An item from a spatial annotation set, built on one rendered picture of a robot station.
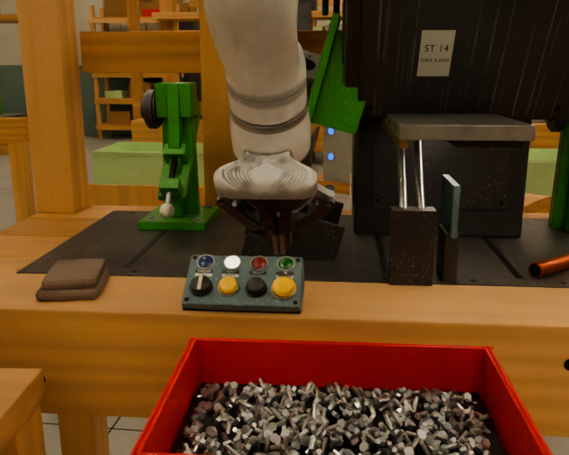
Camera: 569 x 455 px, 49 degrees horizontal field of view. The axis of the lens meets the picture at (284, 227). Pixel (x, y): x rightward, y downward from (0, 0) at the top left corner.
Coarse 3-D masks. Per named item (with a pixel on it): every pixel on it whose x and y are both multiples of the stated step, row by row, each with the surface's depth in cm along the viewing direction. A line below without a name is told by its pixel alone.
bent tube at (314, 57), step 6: (306, 54) 101; (312, 54) 101; (318, 54) 101; (306, 60) 101; (312, 60) 100; (318, 60) 100; (306, 66) 102; (312, 66) 101; (306, 72) 99; (312, 72) 99; (306, 78) 98; (312, 78) 98
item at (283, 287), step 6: (282, 276) 78; (276, 282) 77; (282, 282) 77; (288, 282) 77; (276, 288) 77; (282, 288) 77; (288, 288) 77; (294, 288) 77; (276, 294) 77; (282, 294) 76; (288, 294) 76
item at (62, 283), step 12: (60, 264) 87; (72, 264) 87; (84, 264) 87; (96, 264) 87; (48, 276) 82; (60, 276) 82; (72, 276) 82; (84, 276) 82; (96, 276) 82; (48, 288) 81; (60, 288) 81; (72, 288) 82; (84, 288) 82; (96, 288) 82; (48, 300) 81; (60, 300) 81
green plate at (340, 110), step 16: (336, 16) 89; (336, 32) 91; (336, 48) 91; (320, 64) 91; (336, 64) 92; (320, 80) 91; (336, 80) 92; (320, 96) 93; (336, 96) 93; (352, 96) 93; (320, 112) 94; (336, 112) 93; (352, 112) 93; (336, 128) 94; (352, 128) 94
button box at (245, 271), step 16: (192, 256) 82; (224, 256) 82; (240, 256) 82; (256, 256) 81; (272, 256) 82; (288, 256) 81; (192, 272) 80; (208, 272) 80; (224, 272) 80; (240, 272) 80; (256, 272) 80; (272, 272) 80; (288, 272) 80; (240, 288) 78; (192, 304) 77; (208, 304) 77; (224, 304) 77; (240, 304) 77; (256, 304) 77; (272, 304) 77; (288, 304) 76
